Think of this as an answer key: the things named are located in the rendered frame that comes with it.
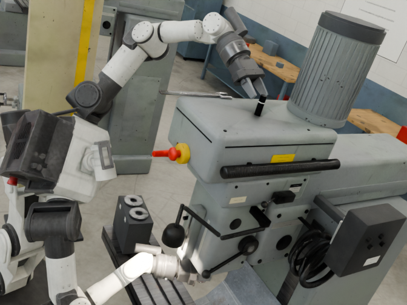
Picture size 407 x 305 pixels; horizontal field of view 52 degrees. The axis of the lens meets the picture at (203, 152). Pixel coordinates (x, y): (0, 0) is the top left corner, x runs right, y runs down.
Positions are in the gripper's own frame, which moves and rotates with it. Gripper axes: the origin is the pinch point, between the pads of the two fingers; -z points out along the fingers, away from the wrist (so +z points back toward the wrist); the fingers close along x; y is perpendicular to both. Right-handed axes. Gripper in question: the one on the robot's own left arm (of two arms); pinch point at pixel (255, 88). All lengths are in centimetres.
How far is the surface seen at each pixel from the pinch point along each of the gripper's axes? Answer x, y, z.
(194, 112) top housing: 20.3, -7.7, -1.4
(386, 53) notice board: -466, -104, 107
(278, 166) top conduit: 3.8, -3.7, -24.2
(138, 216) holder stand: -7, -95, -4
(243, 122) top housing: 10.5, -2.2, -9.5
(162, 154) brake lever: 21.1, -27.2, -3.9
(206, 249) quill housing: 10, -40, -34
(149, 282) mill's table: -3, -102, -32
